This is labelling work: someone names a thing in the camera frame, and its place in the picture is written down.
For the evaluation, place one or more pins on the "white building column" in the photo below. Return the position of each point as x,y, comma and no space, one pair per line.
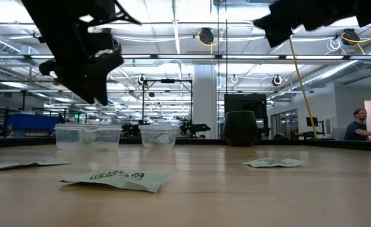
204,94

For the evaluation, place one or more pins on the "person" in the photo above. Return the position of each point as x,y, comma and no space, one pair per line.
356,130

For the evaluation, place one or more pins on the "clear round plastic bin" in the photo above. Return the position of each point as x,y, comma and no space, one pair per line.
158,135

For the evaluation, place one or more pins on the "blue plastic bin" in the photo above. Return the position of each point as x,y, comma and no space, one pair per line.
31,122

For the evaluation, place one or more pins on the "black background robot arm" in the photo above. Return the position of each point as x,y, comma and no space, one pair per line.
131,130
193,127

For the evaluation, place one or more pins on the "black monitor screen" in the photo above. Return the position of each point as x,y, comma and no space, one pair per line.
245,102

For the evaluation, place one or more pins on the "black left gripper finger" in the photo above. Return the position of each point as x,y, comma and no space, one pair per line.
101,82
71,82

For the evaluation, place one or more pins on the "black metal table frame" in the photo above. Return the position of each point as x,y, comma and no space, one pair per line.
204,141

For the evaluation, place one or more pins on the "dark green cup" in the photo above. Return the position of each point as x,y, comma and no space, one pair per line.
240,127

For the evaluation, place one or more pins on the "long ceiling light bar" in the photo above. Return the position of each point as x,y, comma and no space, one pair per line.
185,57

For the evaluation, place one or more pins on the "black background station frame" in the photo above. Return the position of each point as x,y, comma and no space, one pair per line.
143,101

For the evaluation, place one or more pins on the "small monitor on stand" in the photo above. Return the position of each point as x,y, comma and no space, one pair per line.
312,121

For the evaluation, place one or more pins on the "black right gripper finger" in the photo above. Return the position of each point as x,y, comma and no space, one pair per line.
276,28
286,8

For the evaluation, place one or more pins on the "clear rectangular plastic bin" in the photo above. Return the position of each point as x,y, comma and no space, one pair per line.
87,137

